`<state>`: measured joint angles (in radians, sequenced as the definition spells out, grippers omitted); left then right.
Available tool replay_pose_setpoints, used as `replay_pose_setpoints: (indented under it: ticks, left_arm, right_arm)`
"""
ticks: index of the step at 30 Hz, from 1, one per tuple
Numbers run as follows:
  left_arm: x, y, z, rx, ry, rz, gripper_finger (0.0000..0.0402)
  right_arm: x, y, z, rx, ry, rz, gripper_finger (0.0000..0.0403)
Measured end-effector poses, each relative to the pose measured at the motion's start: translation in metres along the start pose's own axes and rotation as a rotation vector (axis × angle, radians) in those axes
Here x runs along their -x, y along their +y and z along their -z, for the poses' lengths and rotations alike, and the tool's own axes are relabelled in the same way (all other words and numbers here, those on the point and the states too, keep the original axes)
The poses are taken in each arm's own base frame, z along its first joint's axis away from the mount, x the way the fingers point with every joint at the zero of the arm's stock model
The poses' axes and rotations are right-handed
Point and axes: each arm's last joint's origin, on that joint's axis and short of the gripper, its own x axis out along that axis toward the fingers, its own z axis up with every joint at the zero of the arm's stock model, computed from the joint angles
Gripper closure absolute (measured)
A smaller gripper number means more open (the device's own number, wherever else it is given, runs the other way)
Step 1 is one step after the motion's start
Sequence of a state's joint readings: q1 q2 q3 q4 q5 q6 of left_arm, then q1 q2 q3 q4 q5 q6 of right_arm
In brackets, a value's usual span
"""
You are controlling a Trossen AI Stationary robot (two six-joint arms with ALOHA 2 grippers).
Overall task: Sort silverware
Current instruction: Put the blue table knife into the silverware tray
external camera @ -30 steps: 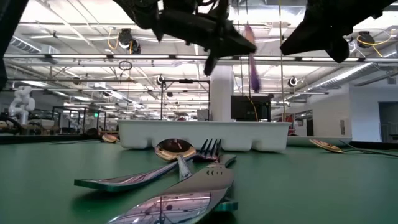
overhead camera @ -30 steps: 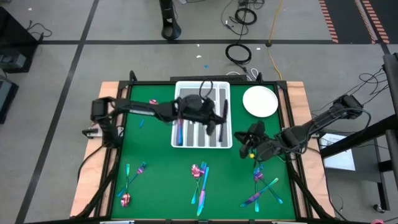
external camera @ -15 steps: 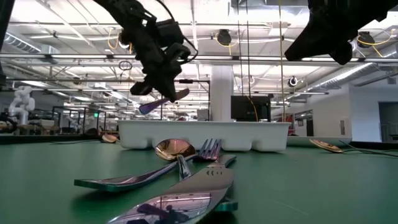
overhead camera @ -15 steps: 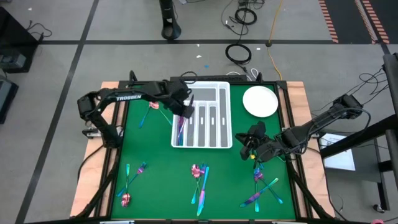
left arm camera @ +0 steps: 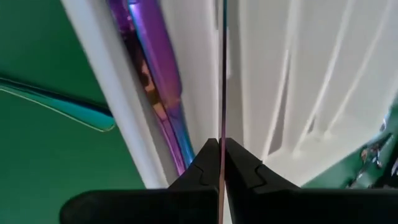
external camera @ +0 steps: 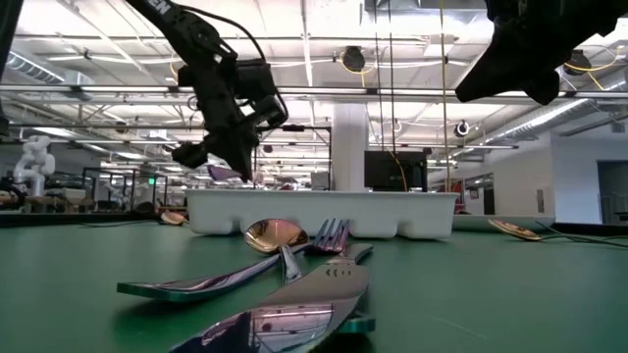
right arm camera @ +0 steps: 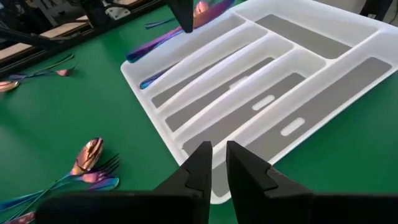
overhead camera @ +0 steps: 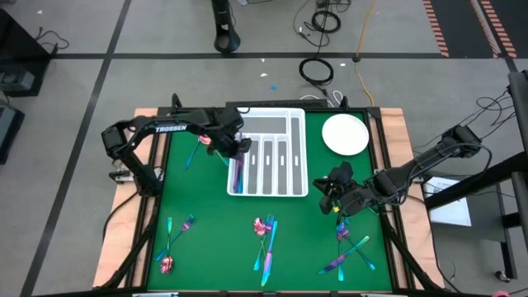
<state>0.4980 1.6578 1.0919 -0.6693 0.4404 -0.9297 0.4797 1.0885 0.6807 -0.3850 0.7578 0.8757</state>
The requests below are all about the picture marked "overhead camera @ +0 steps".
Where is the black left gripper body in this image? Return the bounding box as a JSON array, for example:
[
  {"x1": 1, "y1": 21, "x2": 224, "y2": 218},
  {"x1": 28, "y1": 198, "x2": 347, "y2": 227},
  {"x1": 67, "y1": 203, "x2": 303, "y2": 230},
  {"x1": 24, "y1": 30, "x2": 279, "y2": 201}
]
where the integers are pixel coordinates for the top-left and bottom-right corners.
[{"x1": 212, "y1": 107, "x2": 252, "y2": 162}]

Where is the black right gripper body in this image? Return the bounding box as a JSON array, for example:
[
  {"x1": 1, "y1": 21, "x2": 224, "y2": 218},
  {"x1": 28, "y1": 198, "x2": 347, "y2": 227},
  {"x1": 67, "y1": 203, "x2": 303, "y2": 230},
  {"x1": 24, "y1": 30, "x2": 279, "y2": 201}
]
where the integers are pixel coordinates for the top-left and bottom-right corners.
[{"x1": 319, "y1": 177, "x2": 368, "y2": 218}]

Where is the white plastic cutlery tray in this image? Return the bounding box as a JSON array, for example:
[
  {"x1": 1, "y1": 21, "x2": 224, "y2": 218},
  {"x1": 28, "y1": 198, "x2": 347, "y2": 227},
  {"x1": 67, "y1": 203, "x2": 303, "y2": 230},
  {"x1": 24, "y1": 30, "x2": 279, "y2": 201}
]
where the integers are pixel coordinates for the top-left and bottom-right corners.
[{"x1": 226, "y1": 106, "x2": 309, "y2": 198}]

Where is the iridescent rainbow knife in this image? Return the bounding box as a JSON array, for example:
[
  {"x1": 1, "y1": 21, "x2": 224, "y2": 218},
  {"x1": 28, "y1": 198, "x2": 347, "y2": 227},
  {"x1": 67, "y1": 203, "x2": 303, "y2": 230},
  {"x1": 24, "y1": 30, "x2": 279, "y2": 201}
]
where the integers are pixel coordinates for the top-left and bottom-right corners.
[
  {"x1": 233, "y1": 158, "x2": 245, "y2": 194},
  {"x1": 165, "y1": 216, "x2": 174, "y2": 253},
  {"x1": 317, "y1": 235, "x2": 371, "y2": 276},
  {"x1": 260, "y1": 220, "x2": 279, "y2": 288}
]

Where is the white round plate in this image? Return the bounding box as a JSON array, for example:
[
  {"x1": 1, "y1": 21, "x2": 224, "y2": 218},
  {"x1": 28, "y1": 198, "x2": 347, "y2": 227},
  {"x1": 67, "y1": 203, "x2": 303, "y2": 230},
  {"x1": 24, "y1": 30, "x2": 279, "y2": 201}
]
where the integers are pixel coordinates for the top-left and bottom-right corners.
[{"x1": 321, "y1": 113, "x2": 370, "y2": 157}]

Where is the black power strip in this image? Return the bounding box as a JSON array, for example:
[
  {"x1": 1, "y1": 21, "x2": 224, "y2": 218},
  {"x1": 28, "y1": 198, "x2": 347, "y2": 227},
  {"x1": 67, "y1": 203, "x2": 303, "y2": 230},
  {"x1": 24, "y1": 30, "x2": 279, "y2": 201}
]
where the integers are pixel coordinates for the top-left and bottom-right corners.
[{"x1": 225, "y1": 98, "x2": 328, "y2": 109}]

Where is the green table mat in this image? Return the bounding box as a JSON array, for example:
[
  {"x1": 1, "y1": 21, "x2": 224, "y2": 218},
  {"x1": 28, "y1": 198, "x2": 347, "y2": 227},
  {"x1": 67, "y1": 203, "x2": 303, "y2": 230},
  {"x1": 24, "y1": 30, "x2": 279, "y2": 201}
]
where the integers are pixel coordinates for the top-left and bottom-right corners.
[{"x1": 147, "y1": 111, "x2": 393, "y2": 292}]

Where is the white paper sheet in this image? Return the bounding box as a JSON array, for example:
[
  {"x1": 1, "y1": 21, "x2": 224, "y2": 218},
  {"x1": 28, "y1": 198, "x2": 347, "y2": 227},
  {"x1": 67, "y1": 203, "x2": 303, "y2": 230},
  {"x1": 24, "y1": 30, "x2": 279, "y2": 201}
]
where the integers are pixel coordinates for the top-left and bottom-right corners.
[{"x1": 422, "y1": 175, "x2": 473, "y2": 228}]

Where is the black cylindrical floor stand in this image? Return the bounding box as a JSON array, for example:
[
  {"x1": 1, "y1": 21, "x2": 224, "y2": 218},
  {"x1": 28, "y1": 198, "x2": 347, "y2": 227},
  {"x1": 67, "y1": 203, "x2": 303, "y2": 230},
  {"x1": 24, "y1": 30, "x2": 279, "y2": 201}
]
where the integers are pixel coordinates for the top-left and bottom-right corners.
[{"x1": 210, "y1": 0, "x2": 242, "y2": 54}]

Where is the grey box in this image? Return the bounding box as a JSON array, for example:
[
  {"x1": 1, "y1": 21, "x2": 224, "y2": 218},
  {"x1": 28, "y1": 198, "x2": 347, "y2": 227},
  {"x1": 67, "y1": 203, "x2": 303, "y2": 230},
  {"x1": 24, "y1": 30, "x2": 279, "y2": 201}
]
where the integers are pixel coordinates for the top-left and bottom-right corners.
[{"x1": 0, "y1": 69, "x2": 36, "y2": 92}]

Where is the dark equipment case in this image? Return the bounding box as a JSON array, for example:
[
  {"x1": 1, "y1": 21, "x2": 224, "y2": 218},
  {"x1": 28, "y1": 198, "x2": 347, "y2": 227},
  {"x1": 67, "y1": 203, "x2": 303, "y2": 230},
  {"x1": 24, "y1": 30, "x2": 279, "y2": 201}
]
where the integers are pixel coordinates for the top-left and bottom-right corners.
[{"x1": 0, "y1": 102, "x2": 26, "y2": 165}]

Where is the black cabinet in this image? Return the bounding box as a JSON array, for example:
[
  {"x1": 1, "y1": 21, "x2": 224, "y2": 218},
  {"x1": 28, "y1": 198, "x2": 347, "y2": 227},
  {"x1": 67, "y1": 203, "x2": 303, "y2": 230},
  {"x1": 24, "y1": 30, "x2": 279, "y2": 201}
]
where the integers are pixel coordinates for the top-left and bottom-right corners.
[{"x1": 0, "y1": 8, "x2": 53, "y2": 98}]

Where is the black aluminium table frame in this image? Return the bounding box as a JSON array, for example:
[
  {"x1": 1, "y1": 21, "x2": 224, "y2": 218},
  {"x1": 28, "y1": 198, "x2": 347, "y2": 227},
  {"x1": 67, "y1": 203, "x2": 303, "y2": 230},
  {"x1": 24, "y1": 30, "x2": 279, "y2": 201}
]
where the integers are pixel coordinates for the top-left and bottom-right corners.
[{"x1": 97, "y1": 92, "x2": 446, "y2": 297}]

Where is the white cable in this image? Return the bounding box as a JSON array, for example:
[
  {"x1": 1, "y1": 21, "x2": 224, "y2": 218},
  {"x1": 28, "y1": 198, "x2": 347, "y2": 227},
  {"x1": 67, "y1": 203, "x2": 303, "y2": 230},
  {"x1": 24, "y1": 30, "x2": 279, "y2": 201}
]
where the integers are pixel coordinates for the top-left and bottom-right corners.
[{"x1": 299, "y1": 89, "x2": 344, "y2": 109}]

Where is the coiled black cable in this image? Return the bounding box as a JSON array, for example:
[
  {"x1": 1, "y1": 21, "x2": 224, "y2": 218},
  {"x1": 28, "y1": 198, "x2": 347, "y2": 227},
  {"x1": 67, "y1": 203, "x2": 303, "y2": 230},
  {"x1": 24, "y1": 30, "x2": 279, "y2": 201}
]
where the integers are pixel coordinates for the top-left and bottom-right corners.
[
  {"x1": 298, "y1": 57, "x2": 334, "y2": 87},
  {"x1": 309, "y1": 8, "x2": 342, "y2": 34}
]

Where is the yellow extension cord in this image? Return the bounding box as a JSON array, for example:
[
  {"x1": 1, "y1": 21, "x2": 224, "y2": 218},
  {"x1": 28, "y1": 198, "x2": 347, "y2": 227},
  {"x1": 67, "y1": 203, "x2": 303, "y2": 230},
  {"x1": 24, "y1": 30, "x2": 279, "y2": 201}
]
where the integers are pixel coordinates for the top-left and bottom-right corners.
[{"x1": 353, "y1": 0, "x2": 377, "y2": 107}]

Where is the black metal cart frame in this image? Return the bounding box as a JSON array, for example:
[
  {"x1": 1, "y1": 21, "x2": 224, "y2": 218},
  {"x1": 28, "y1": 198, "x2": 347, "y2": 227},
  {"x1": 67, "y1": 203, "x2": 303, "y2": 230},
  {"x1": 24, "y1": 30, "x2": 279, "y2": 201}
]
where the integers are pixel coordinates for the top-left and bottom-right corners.
[{"x1": 423, "y1": 69, "x2": 528, "y2": 281}]

